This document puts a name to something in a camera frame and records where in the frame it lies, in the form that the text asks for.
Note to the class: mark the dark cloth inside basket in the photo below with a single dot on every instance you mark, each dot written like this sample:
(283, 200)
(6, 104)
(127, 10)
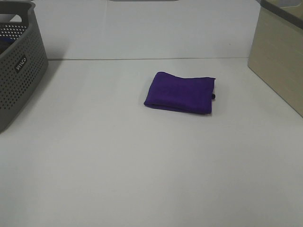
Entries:
(5, 43)

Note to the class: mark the beige storage box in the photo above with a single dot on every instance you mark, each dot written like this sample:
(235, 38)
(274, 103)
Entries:
(276, 54)

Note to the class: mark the purple microfiber towel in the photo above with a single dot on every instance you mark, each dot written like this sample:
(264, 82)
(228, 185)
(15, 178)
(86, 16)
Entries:
(187, 95)

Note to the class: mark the grey perforated plastic basket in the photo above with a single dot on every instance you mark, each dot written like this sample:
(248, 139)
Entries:
(23, 64)

